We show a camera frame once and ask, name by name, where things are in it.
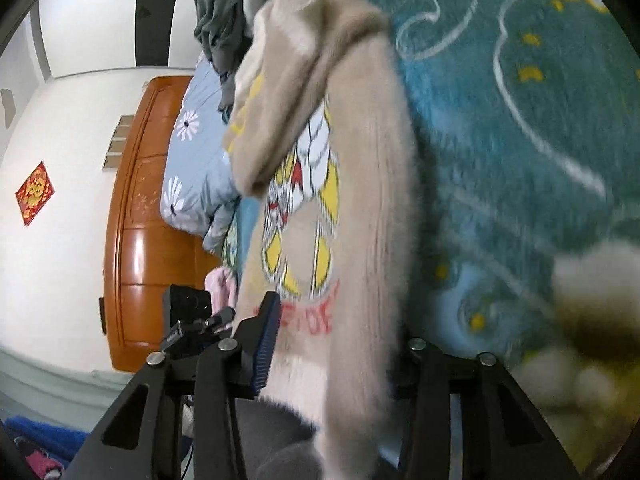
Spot beige fuzzy cartoon sweater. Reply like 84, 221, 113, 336
224, 0, 419, 479

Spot dark grey clothes pile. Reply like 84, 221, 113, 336
193, 0, 250, 117

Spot pink cloth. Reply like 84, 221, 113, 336
204, 266, 238, 313

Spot blue fuzzy floor item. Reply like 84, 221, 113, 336
1, 416, 88, 479

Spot wooden bed headboard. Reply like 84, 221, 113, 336
103, 76, 221, 373

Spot light blue floral quilt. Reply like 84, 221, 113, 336
160, 55, 240, 256

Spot white black wardrobe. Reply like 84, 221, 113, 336
35, 0, 201, 78

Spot teal floral bed blanket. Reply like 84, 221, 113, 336
254, 0, 639, 479

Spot red gold wall decoration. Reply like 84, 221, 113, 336
15, 162, 54, 226

